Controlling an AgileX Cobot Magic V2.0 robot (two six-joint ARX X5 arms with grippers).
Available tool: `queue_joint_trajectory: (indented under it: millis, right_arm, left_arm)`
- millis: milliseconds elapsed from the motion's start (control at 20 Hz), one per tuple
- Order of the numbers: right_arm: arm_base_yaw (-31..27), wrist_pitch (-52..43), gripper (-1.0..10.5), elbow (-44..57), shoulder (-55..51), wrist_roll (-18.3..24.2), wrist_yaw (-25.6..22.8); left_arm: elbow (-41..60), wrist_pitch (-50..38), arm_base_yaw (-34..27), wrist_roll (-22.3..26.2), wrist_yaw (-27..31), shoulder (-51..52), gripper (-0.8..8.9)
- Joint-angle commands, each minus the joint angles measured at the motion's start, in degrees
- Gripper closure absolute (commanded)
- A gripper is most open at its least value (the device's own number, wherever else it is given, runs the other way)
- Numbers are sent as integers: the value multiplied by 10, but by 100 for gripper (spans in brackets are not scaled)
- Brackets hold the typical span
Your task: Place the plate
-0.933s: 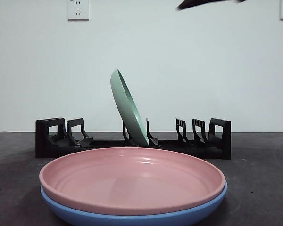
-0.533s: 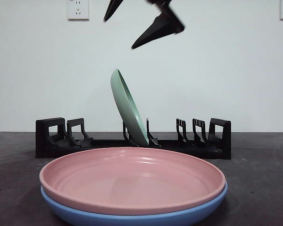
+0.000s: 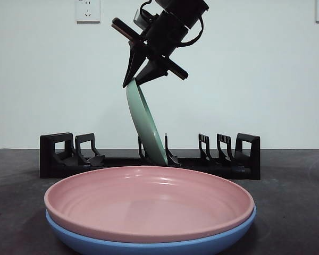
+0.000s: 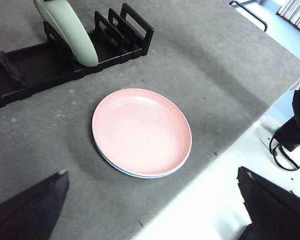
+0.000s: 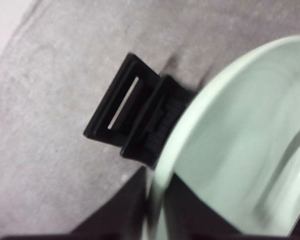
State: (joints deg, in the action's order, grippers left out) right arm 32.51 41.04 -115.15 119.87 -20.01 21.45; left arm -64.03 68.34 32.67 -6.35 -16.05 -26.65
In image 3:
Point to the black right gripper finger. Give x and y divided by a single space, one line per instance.
154 69
134 63

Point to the green round plate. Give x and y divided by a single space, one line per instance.
141 119

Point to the pink round plate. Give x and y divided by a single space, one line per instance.
149 202

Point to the blue round plate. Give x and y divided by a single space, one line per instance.
149 245

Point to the black plastic dish rack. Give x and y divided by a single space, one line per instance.
255 159

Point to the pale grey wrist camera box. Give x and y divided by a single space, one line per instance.
138 18

